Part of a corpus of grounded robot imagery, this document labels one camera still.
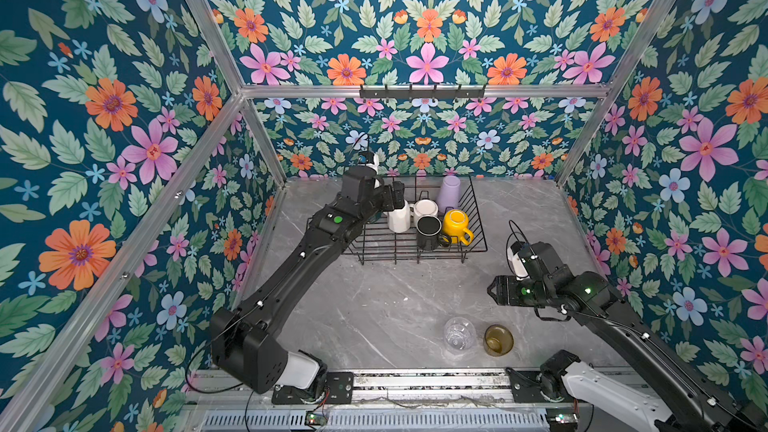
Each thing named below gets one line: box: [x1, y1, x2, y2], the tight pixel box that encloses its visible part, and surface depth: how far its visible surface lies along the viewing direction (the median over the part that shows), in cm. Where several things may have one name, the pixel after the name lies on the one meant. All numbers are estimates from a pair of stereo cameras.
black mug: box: [416, 215, 442, 251], surface depth 93 cm
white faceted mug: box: [388, 200, 411, 233], surface depth 100 cm
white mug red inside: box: [414, 199, 440, 226], surface depth 100 cm
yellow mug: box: [443, 209, 474, 246], surface depth 95 cm
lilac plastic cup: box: [436, 175, 461, 214], surface depth 103 cm
